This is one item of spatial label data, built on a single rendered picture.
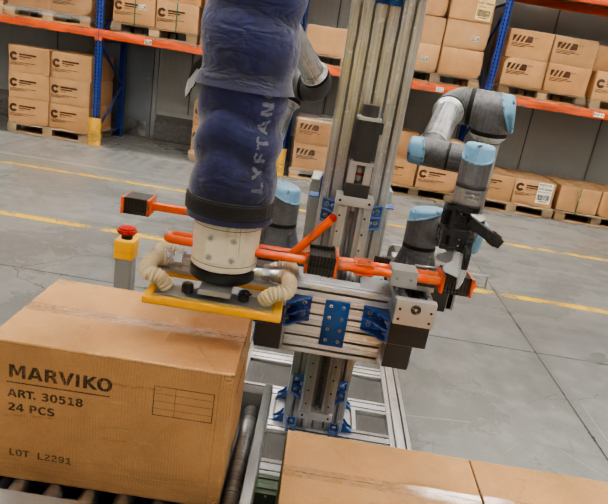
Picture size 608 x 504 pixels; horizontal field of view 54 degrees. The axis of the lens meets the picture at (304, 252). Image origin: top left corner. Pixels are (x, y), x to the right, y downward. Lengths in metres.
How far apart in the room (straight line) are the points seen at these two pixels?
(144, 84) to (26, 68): 1.81
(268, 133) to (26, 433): 0.97
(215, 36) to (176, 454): 1.01
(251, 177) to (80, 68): 8.03
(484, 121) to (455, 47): 6.83
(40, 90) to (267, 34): 8.36
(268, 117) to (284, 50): 0.15
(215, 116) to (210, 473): 0.89
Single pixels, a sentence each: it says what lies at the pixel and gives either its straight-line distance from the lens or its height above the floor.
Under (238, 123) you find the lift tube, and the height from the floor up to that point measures 1.53.
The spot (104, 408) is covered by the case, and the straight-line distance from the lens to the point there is 1.60.
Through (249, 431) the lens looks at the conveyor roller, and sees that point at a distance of 1.98.
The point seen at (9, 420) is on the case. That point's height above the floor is 0.72.
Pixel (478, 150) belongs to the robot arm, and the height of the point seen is 1.55.
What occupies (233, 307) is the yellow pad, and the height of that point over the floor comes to 1.10.
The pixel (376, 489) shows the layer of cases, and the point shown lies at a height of 0.54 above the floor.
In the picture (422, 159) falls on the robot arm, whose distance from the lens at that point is 1.61.
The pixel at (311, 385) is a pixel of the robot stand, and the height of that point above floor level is 0.48.
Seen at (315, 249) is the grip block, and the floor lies 1.22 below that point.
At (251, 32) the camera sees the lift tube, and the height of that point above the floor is 1.72.
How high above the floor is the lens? 1.70
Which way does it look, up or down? 18 degrees down
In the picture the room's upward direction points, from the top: 9 degrees clockwise
